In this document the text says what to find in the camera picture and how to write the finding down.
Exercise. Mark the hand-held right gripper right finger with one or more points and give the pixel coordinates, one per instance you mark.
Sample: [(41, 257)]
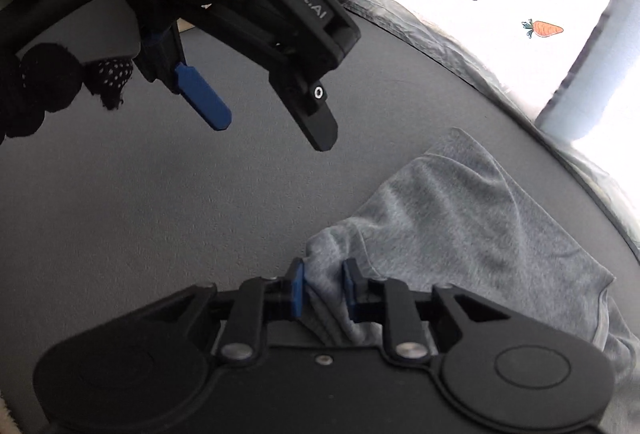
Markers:
[(350, 290)]

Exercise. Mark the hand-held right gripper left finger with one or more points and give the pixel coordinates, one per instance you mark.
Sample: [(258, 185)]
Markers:
[(298, 290)]

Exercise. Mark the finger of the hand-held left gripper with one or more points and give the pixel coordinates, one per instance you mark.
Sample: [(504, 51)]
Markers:
[(315, 119), (205, 101)]

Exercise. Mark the light grey pants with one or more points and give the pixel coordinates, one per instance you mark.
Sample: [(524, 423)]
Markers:
[(450, 224)]

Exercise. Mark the person's left hand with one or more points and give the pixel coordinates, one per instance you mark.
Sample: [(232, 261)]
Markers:
[(45, 79)]

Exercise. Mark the white printed bed sheet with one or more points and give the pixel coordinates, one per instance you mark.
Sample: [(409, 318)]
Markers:
[(500, 64)]

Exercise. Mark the pale blue panel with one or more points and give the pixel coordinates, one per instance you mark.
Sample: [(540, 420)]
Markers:
[(600, 64)]

